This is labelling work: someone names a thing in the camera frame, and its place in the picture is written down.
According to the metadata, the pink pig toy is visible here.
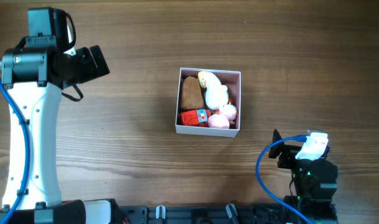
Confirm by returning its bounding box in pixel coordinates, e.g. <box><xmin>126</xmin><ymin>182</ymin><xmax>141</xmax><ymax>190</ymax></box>
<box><xmin>208</xmin><ymin>104</ymin><xmax>238</xmax><ymax>129</ymax></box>

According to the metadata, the white plush duck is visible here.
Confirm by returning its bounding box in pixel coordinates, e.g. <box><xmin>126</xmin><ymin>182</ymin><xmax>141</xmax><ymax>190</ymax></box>
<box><xmin>198</xmin><ymin>71</ymin><xmax>229</xmax><ymax>110</ymax></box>

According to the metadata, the red toy truck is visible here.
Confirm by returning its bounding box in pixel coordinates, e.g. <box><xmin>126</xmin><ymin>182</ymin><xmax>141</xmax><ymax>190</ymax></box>
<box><xmin>180</xmin><ymin>109</ymin><xmax>211</xmax><ymax>128</ymax></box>

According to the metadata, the brown plush toy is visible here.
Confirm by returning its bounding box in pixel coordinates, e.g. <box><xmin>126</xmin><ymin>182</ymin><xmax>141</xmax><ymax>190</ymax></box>
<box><xmin>180</xmin><ymin>77</ymin><xmax>204</xmax><ymax>111</ymax></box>

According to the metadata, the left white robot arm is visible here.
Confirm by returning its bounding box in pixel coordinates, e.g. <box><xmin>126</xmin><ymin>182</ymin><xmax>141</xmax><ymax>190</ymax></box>
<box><xmin>0</xmin><ymin>45</ymin><xmax>117</xmax><ymax>223</ymax></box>

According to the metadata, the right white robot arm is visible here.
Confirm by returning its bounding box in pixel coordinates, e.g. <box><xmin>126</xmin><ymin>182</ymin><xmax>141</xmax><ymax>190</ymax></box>
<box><xmin>268</xmin><ymin>129</ymin><xmax>338</xmax><ymax>223</ymax></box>

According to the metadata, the white box pink inside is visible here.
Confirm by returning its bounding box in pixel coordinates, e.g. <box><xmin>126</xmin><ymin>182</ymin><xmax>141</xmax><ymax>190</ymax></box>
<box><xmin>175</xmin><ymin>68</ymin><xmax>241</xmax><ymax>137</ymax></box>

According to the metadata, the left blue cable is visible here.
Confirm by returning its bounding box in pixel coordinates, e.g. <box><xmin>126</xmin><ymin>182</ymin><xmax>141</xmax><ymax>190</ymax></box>
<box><xmin>0</xmin><ymin>77</ymin><xmax>31</xmax><ymax>224</ymax></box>

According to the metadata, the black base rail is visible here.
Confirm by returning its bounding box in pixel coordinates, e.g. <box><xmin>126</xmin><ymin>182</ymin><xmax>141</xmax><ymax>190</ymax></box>
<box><xmin>79</xmin><ymin>198</ymin><xmax>306</xmax><ymax>224</ymax></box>

